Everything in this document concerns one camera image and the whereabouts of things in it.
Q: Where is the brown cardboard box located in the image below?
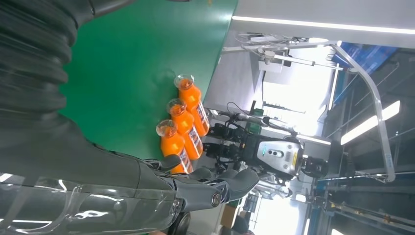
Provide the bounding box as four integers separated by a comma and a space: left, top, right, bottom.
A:
220, 203, 241, 229

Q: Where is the curved silver metal gantry frame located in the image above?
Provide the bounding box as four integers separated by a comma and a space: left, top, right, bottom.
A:
222, 40, 396, 183

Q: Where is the short white ceiling light panel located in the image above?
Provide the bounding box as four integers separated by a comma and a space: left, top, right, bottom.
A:
340, 100, 401, 146

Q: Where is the blue wall board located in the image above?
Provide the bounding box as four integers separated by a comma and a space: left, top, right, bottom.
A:
331, 42, 398, 76

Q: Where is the silver and black humanoid robot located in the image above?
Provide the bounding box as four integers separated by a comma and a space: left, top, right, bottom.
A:
203, 101, 330, 199

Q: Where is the ribbed grey right arm sleeve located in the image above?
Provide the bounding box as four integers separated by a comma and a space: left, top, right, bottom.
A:
0, 0, 138, 157

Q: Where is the long white ceiling light strip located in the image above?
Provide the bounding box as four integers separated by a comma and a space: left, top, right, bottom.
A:
231, 16, 415, 35

